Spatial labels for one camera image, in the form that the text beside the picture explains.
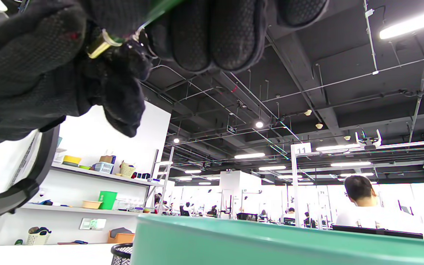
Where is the person's right hand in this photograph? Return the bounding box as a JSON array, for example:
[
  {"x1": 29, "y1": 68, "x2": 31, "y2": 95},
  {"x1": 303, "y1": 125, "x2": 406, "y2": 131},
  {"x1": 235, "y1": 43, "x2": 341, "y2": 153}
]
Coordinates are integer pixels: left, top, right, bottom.
[{"x1": 0, "y1": 0, "x2": 330, "y2": 152}]

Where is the green tool with brass ferrule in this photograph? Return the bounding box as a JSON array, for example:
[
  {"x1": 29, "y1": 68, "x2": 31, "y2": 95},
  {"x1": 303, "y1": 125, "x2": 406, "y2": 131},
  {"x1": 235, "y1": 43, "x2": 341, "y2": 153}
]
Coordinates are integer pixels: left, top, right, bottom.
[{"x1": 87, "y1": 0, "x2": 187, "y2": 59}]

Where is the yellow bowl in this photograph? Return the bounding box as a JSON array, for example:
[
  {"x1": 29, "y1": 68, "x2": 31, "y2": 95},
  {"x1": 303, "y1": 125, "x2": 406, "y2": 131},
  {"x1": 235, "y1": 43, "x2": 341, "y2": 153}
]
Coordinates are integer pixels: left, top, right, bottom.
[{"x1": 62, "y1": 155, "x2": 82, "y2": 167}]

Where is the black office chair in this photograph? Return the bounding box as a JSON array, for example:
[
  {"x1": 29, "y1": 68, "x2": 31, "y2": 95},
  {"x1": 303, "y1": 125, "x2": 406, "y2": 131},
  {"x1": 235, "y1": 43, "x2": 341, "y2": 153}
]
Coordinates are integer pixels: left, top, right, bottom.
[{"x1": 0, "y1": 125, "x2": 60, "y2": 230}]

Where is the white shelf unit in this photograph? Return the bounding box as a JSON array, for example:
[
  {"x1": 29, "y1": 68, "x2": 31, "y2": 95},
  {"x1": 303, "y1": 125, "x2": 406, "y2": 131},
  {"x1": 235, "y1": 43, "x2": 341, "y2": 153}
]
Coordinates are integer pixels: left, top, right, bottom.
[{"x1": 0, "y1": 147, "x2": 168, "y2": 246}]

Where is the blue and white basket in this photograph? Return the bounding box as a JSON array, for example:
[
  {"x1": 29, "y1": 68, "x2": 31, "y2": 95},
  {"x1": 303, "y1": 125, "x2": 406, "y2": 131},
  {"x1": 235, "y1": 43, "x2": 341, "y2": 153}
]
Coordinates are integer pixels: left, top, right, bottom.
[{"x1": 92, "y1": 162, "x2": 115, "y2": 174}]

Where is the wicker basket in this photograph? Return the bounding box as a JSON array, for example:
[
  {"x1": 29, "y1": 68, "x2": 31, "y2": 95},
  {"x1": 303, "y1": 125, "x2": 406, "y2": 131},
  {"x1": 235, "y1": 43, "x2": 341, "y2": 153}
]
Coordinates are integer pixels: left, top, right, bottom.
[{"x1": 119, "y1": 161, "x2": 136, "y2": 178}]

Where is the green bucket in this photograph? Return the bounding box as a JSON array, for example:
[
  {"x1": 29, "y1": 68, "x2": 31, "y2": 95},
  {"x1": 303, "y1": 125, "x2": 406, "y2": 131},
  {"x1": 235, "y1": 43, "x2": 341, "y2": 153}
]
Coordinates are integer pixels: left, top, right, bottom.
[{"x1": 98, "y1": 191, "x2": 118, "y2": 210}]

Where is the white slatted basket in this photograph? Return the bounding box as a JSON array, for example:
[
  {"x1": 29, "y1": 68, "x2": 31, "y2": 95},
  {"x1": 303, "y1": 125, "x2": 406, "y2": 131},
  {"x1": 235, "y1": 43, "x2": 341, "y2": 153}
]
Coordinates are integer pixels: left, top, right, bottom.
[{"x1": 26, "y1": 227, "x2": 52, "y2": 245}]

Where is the clear plastic container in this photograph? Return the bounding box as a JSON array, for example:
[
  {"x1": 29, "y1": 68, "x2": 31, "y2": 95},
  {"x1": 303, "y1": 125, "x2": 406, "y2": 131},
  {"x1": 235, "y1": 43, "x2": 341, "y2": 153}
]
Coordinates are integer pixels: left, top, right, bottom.
[{"x1": 116, "y1": 198, "x2": 144, "y2": 212}]

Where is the orange storage box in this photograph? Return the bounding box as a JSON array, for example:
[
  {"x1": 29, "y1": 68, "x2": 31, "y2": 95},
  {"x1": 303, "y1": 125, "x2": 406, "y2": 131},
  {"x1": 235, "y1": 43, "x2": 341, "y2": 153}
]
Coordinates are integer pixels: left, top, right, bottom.
[{"x1": 107, "y1": 227, "x2": 135, "y2": 244}]

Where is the black mesh wastebasket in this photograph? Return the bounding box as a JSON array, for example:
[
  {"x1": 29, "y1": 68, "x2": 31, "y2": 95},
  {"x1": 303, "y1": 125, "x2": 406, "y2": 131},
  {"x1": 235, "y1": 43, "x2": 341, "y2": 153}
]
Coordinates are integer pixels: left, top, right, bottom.
[{"x1": 110, "y1": 243, "x2": 133, "y2": 265}]

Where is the white number sign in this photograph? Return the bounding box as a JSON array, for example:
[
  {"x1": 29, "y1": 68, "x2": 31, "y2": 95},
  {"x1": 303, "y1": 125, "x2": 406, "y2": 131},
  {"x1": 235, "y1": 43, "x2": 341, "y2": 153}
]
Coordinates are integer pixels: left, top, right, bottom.
[{"x1": 291, "y1": 143, "x2": 312, "y2": 155}]

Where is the large green plastic bin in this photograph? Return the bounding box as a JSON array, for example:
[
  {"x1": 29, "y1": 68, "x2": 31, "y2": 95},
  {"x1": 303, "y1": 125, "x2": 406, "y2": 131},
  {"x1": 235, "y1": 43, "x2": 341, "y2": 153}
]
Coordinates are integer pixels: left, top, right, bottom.
[{"x1": 130, "y1": 215, "x2": 424, "y2": 265}]

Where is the long ceiling tube light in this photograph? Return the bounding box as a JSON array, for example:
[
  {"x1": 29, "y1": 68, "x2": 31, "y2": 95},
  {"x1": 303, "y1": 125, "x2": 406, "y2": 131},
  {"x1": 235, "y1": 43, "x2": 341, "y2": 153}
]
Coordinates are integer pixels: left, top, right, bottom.
[{"x1": 379, "y1": 6, "x2": 424, "y2": 40}]

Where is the metal ladder frame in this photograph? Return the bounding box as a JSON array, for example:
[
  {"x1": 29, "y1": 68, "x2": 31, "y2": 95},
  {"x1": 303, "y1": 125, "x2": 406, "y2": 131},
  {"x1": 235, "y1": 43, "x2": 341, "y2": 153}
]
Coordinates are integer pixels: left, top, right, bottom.
[{"x1": 144, "y1": 147, "x2": 176, "y2": 215}]

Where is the white metal frame post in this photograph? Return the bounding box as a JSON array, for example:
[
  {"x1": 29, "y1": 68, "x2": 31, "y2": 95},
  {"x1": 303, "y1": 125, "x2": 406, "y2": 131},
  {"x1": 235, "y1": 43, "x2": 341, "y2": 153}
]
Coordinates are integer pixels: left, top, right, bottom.
[{"x1": 291, "y1": 154, "x2": 301, "y2": 227}]

